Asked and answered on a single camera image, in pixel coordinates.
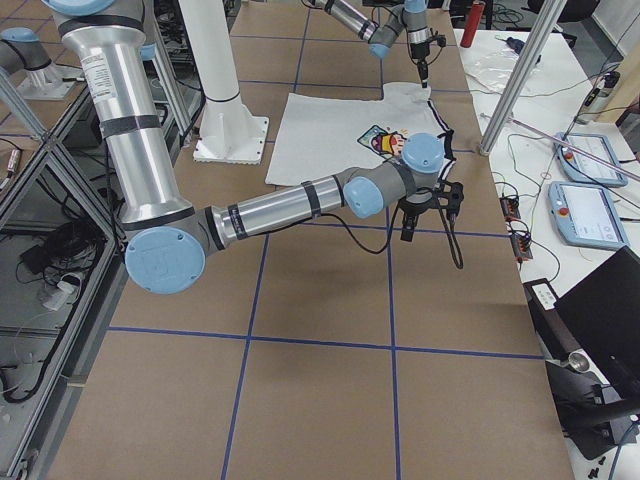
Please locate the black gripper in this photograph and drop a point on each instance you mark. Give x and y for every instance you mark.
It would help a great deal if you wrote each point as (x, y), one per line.
(414, 205)
(419, 51)

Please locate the grey cartoon print t-shirt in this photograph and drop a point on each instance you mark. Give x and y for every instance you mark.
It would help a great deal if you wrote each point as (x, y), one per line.
(319, 137)

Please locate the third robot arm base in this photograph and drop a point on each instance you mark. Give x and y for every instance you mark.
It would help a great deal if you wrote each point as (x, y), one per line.
(22, 50)

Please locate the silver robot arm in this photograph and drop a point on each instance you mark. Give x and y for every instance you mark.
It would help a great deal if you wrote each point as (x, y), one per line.
(168, 239)
(409, 18)

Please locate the clear plastic bag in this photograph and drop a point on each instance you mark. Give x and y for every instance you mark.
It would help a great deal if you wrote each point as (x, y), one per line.
(493, 71)

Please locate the red cylindrical bottle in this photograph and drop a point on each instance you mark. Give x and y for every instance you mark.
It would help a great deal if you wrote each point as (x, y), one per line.
(472, 23)

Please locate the orange black relay module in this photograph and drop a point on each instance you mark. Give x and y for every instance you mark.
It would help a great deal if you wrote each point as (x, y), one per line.
(510, 208)

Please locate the upper blue teach pendant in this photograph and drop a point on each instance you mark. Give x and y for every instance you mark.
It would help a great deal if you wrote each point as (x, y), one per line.
(582, 169)

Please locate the blue teach pendant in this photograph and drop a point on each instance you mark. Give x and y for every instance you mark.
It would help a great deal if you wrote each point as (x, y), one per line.
(585, 216)
(582, 169)

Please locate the lower blue teach pendant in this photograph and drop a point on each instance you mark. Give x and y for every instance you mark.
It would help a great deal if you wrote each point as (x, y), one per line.
(585, 216)

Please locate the black box with label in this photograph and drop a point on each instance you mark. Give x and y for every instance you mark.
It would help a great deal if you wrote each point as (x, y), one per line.
(541, 299)

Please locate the black laptop computer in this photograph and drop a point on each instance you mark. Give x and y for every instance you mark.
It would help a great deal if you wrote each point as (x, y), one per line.
(602, 313)

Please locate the silver metal cup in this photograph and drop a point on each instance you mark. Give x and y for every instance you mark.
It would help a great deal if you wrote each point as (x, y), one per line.
(579, 362)

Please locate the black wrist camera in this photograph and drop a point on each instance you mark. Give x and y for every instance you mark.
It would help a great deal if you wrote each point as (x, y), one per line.
(449, 198)

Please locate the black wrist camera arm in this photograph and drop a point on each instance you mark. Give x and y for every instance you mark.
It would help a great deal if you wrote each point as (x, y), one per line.
(438, 39)

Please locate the grey aluminium frame post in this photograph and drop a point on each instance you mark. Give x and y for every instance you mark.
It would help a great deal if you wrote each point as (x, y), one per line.
(537, 38)

